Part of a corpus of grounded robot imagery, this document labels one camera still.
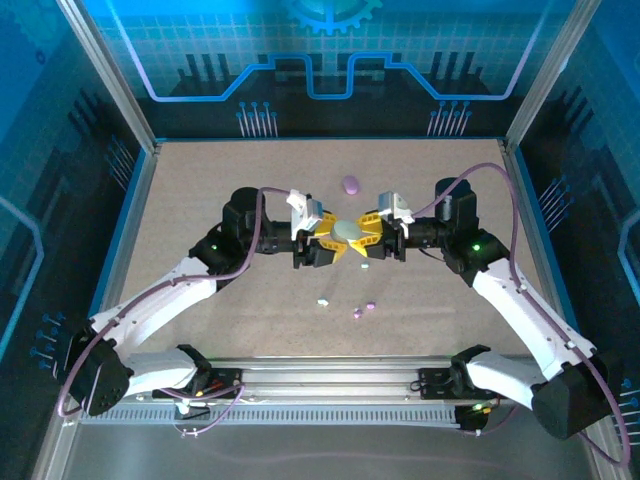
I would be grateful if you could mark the mint earbud charging case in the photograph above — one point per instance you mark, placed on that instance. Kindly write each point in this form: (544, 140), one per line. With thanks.
(347, 231)

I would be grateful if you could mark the purple earbud charging case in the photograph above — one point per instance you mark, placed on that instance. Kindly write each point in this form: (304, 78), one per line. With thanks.
(351, 185)

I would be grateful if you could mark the aluminium frame post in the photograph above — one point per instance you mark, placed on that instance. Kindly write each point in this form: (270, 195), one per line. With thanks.
(549, 75)
(111, 75)

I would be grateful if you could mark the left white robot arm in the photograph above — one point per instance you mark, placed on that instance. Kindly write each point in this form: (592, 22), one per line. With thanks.
(150, 302)

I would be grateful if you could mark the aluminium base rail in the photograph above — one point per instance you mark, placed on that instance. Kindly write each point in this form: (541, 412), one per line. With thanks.
(330, 382)

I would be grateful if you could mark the right aluminium side rail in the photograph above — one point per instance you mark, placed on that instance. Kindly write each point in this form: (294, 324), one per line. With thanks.
(559, 300)

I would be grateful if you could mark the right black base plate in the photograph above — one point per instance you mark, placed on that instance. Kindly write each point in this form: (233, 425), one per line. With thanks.
(432, 380)

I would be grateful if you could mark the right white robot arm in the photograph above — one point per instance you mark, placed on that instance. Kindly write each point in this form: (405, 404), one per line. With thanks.
(525, 320)

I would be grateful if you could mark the right aluminium frame post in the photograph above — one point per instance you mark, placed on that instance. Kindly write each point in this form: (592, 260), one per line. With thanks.
(549, 75)

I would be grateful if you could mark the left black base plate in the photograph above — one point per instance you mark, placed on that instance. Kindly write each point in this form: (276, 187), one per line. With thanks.
(225, 377)

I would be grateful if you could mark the left aluminium frame post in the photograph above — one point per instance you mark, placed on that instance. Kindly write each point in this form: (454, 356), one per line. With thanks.
(111, 75)

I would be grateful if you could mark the aluminium side rail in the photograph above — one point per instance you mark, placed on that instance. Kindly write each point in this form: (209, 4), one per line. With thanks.
(129, 215)
(559, 300)

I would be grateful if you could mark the left aluminium side rail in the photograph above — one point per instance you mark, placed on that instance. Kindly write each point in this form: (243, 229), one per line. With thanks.
(129, 215)

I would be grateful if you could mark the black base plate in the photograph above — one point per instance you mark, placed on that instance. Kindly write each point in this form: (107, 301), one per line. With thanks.
(225, 377)
(432, 380)

